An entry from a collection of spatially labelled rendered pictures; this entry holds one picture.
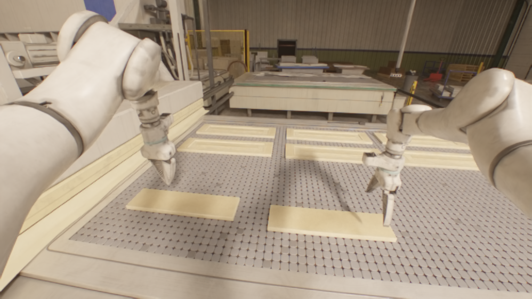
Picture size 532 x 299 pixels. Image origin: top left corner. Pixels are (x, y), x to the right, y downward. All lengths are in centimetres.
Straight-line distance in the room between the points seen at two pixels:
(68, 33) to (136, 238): 79
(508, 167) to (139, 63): 45
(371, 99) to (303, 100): 140
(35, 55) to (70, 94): 186
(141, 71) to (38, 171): 15
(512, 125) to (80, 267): 111
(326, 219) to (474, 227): 63
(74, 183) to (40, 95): 99
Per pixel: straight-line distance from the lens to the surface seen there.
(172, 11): 257
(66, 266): 103
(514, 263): 119
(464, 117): 44
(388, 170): 80
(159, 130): 69
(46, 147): 25
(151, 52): 33
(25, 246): 119
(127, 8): 276
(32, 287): 108
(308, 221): 91
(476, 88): 44
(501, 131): 38
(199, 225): 94
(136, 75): 32
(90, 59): 32
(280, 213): 92
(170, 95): 180
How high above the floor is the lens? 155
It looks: 23 degrees down
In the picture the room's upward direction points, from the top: 1 degrees clockwise
